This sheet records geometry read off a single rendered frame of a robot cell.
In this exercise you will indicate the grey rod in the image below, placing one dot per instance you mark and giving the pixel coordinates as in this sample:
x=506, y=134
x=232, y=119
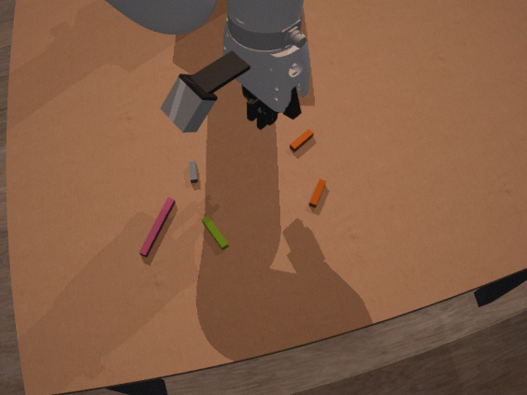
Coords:
x=193, y=172

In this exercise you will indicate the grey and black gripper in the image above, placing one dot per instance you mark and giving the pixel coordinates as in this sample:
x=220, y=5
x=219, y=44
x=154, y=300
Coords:
x=273, y=78

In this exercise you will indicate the dark pink rod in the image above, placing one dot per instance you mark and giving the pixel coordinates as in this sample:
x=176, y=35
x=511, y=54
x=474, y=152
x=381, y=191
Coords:
x=156, y=228

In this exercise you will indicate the lime green rod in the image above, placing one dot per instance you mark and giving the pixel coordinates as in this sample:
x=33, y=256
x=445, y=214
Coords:
x=215, y=232

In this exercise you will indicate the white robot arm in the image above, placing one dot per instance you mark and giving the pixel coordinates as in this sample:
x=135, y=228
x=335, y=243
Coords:
x=254, y=24

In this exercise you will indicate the orange rod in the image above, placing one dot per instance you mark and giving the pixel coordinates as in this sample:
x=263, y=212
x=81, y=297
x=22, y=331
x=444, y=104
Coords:
x=296, y=144
x=317, y=193

